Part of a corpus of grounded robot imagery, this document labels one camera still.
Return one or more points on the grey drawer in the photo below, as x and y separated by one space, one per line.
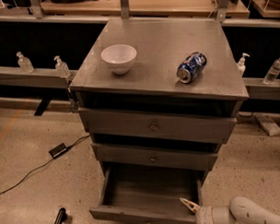
158 125
148 194
158 157

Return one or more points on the grey top drawer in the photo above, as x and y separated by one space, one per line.
158 125

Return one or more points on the white pump bottle right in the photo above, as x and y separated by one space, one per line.
241 63

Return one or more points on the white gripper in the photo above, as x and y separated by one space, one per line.
203 215

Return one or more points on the wooden table background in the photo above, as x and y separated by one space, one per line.
151 8

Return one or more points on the grey bottom drawer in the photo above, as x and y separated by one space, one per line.
148 194

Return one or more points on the grey middle drawer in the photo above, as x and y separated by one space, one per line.
158 157

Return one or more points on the black power adapter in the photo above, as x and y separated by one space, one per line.
58 151

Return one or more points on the grey metal shelf rail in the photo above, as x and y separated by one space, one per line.
40 77

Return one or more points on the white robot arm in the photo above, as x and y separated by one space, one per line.
241 210

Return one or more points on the white block on floor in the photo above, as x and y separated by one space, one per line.
268 125

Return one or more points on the white ceramic bowl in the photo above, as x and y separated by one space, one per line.
119 58

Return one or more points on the crushed blue soda can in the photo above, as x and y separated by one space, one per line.
191 67

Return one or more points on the black cylindrical object on floor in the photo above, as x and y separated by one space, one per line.
61 217

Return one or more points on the clear pump bottle near cabinet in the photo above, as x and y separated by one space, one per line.
61 67

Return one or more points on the clear pump bottle far left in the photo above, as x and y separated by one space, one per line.
24 63

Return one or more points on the clear plastic water bottle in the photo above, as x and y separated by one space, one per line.
272 73

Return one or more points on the grey wooden drawer cabinet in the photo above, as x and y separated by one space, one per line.
152 85

